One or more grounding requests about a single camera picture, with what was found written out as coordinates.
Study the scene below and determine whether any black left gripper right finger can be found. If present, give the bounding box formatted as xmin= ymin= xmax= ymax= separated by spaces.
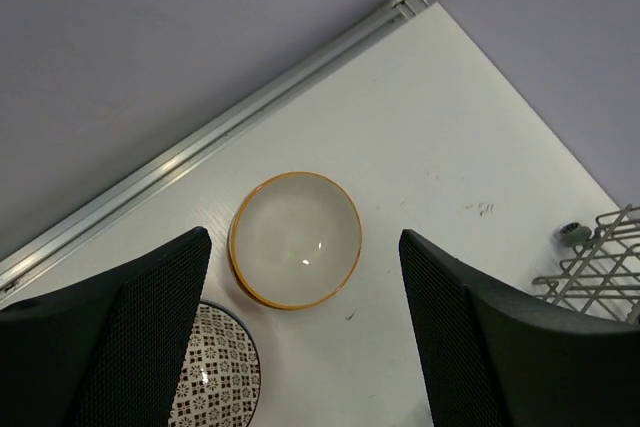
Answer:
xmin=398 ymin=229 xmax=639 ymax=426

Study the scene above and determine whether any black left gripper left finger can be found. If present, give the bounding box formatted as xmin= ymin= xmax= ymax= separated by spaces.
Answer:
xmin=1 ymin=227 xmax=211 ymax=426

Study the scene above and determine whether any white bowl orange rim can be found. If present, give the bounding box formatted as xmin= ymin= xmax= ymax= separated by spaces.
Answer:
xmin=227 ymin=171 xmax=363 ymax=311

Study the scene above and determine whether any grey wire dish rack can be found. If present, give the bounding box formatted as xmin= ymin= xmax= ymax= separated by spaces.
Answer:
xmin=532 ymin=204 xmax=639 ymax=326

